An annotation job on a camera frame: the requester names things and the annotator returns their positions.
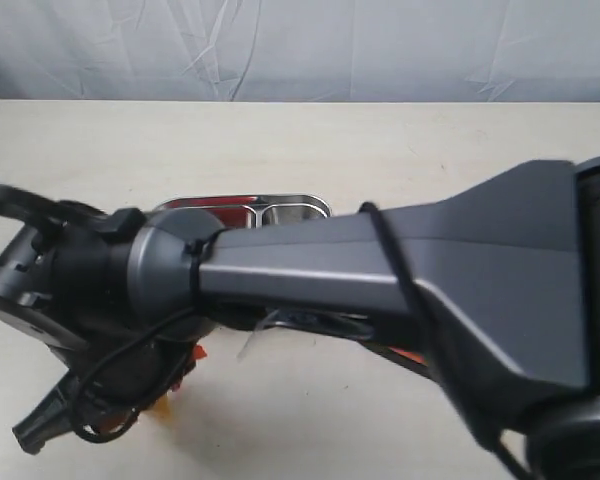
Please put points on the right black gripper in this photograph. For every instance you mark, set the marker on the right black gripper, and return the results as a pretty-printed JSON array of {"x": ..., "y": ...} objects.
[{"x": 114, "y": 297}]

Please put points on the yellow toy cheese wedge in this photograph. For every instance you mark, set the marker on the yellow toy cheese wedge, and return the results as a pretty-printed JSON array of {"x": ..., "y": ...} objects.
[{"x": 161, "y": 409}]

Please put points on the dark transparent lid orange valve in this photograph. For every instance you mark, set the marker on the dark transparent lid orange valve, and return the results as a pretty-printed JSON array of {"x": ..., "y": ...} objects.
[{"x": 405, "y": 359}]

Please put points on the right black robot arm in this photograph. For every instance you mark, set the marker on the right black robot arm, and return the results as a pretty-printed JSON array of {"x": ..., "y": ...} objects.
[{"x": 496, "y": 291}]

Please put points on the steel two-compartment lunch box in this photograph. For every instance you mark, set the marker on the steel two-compartment lunch box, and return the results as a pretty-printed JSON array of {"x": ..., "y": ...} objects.
[{"x": 255, "y": 210}]

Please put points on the wrinkled blue-grey backdrop cloth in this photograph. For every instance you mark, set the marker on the wrinkled blue-grey backdrop cloth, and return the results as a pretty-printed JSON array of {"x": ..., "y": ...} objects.
[{"x": 339, "y": 51}]

